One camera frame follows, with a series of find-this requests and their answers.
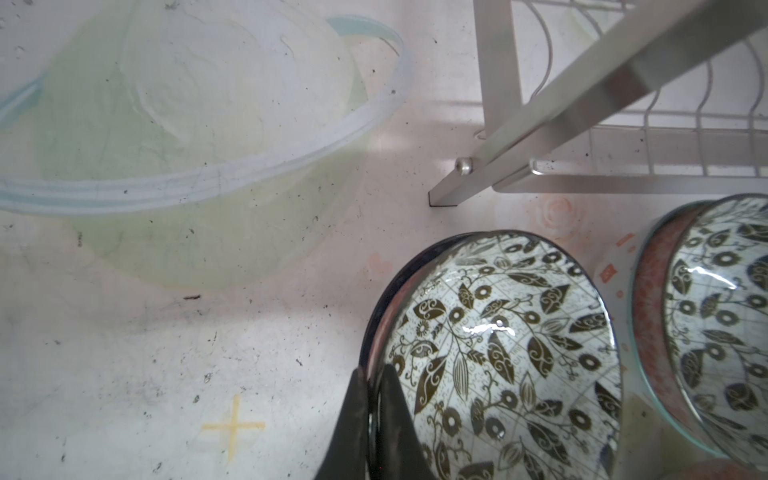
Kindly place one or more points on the black white floral bowl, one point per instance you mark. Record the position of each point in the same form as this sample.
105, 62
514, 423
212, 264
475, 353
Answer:
692, 289
506, 356

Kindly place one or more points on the two-tier steel dish rack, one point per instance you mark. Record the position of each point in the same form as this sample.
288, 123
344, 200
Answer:
654, 44

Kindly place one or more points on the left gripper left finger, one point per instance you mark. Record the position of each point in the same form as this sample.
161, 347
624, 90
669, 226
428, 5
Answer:
347, 451

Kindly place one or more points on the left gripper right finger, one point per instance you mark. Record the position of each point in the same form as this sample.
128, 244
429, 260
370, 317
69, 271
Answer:
398, 453

